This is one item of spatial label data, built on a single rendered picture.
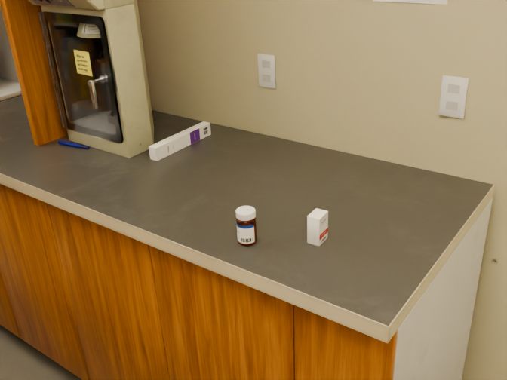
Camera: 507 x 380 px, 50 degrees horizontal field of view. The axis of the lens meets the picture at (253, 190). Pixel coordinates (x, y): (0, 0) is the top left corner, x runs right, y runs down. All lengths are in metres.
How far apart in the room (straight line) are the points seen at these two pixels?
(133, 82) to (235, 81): 0.39
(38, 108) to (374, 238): 1.26
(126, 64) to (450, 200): 1.03
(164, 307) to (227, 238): 0.34
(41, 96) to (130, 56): 0.41
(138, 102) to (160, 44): 0.44
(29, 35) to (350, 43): 1.05
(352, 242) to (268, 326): 0.28
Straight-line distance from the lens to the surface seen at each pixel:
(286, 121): 1.91
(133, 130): 1.83
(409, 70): 1.65
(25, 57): 2.01
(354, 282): 1.17
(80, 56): 1.85
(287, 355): 1.33
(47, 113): 2.07
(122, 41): 1.76
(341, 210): 1.43
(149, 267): 1.51
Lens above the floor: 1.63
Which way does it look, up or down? 27 degrees down
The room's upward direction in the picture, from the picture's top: 3 degrees counter-clockwise
